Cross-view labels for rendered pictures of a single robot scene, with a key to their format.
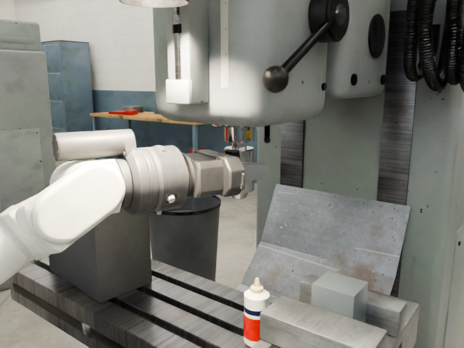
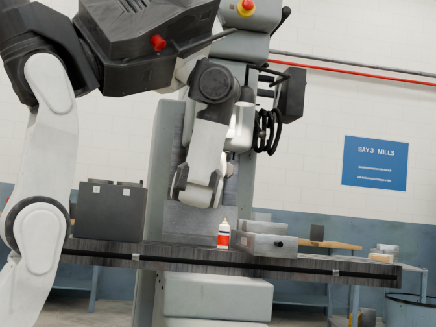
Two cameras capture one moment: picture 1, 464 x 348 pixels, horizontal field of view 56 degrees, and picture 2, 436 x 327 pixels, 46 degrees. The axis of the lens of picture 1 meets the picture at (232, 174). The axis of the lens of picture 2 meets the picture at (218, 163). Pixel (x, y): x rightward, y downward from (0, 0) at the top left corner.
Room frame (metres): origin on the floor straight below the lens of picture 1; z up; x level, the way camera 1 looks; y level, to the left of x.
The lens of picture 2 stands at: (-0.60, 1.34, 1.08)
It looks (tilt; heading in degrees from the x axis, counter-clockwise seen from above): 6 degrees up; 313
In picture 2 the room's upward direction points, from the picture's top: 5 degrees clockwise
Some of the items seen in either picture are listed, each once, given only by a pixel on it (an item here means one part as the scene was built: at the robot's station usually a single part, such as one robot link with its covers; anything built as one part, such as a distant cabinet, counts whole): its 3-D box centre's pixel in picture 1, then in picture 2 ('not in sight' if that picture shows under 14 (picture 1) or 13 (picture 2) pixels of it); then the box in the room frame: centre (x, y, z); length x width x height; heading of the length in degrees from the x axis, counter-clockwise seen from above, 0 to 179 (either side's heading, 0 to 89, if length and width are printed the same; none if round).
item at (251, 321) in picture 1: (256, 309); (224, 233); (0.62, -0.04, 1.01); 0.04 x 0.04 x 0.11
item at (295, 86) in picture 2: not in sight; (290, 96); (0.68, -0.46, 1.62); 0.20 x 0.09 x 0.21; 142
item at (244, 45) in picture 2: not in sight; (228, 55); (0.68, -0.04, 1.68); 0.34 x 0.24 x 0.10; 142
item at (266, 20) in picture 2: not in sight; (232, 19); (0.66, -0.02, 1.81); 0.47 x 0.26 x 0.16; 142
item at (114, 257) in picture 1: (95, 231); (111, 209); (0.86, 0.28, 1.06); 0.22 x 0.12 x 0.20; 46
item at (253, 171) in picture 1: (250, 172); not in sight; (0.62, -0.03, 1.24); 0.06 x 0.02 x 0.03; 123
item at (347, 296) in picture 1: (339, 302); (261, 221); (0.54, -0.15, 1.07); 0.06 x 0.05 x 0.06; 54
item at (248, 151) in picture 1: (239, 150); not in sight; (0.65, -0.01, 1.26); 0.05 x 0.05 x 0.01
